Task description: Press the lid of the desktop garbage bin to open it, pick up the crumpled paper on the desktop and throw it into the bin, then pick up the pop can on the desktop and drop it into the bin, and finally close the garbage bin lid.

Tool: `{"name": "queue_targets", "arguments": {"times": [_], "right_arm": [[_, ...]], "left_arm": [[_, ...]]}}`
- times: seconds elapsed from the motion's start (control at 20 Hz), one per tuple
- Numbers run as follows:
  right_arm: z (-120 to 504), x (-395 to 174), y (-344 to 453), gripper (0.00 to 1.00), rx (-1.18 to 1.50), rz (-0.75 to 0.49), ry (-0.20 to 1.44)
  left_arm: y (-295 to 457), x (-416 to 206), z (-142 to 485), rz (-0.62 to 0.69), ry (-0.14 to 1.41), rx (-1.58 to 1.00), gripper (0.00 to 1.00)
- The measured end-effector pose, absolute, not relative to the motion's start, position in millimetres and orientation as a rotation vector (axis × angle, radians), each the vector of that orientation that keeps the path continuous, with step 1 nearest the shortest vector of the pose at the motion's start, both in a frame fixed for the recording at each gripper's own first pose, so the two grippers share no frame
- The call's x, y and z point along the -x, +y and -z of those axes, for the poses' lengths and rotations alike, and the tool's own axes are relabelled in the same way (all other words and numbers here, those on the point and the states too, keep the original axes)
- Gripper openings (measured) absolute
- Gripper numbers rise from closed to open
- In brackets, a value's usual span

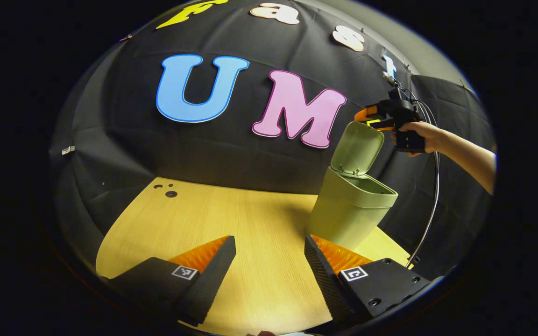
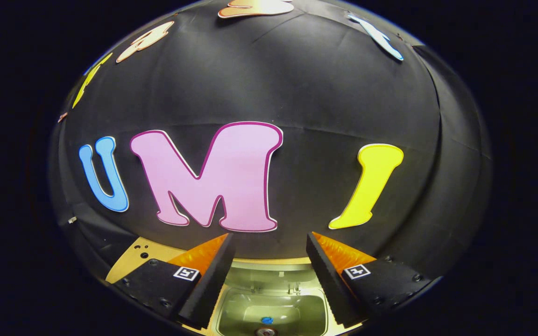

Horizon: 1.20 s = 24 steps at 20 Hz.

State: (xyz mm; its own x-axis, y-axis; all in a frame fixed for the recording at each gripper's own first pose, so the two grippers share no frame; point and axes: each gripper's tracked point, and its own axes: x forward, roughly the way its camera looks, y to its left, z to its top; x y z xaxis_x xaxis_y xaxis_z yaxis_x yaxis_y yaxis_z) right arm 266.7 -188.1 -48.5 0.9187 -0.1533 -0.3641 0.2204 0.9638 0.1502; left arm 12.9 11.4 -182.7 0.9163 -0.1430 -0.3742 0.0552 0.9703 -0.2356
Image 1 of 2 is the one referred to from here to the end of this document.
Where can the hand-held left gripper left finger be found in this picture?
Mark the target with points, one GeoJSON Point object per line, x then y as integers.
{"type": "Point", "coordinates": [210, 275]}

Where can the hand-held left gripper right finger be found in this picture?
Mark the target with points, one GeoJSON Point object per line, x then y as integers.
{"type": "Point", "coordinates": [320, 275]}

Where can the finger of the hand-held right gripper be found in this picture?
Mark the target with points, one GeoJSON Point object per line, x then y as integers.
{"type": "Point", "coordinates": [369, 113]}
{"type": "Point", "coordinates": [381, 125]}

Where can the pale green desktop garbage bin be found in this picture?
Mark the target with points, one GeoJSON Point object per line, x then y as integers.
{"type": "Point", "coordinates": [343, 219]}

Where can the wooden desktop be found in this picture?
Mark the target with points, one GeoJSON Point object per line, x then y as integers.
{"type": "Point", "coordinates": [250, 224]}

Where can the black backdrop cloth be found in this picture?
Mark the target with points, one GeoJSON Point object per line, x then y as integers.
{"type": "Point", "coordinates": [231, 154]}

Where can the small silver clip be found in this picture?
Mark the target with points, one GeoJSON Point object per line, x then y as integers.
{"type": "Point", "coordinates": [68, 150]}

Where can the small copper clip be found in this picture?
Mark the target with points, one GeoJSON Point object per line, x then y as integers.
{"type": "Point", "coordinates": [126, 37]}

